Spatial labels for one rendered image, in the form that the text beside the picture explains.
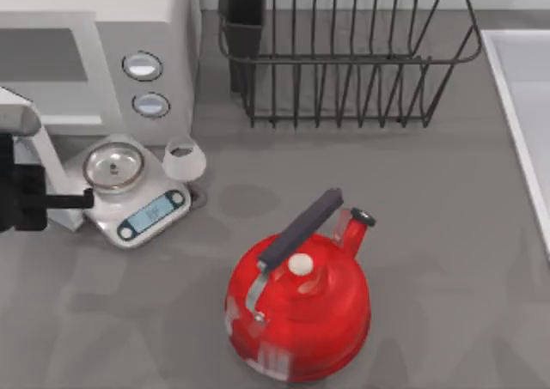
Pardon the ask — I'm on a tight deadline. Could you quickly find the black cutlery holder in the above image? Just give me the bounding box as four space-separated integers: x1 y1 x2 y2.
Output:
218 0 266 93

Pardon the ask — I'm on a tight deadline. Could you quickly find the red kettle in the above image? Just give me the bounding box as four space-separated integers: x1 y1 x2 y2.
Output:
223 186 378 384

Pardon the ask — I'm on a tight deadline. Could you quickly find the pale microwave oven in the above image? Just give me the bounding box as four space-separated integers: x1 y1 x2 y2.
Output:
0 0 202 140

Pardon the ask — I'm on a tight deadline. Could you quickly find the pale grey rounded box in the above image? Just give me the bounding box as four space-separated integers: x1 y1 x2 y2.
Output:
0 85 85 233

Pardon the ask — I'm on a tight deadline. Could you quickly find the black wire dish rack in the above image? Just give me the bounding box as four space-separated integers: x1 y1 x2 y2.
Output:
216 0 483 130

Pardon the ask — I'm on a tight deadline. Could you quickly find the white kitchen scale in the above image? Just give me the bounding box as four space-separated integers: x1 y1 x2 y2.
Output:
80 132 193 250

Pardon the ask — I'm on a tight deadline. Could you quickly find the small round microwave knob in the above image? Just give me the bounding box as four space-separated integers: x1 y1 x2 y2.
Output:
131 91 171 120

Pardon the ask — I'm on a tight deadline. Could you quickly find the clear glass cup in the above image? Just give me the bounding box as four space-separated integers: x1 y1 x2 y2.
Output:
162 136 208 181

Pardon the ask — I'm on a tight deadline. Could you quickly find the large round microwave knob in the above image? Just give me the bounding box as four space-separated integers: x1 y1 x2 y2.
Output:
121 50 164 82

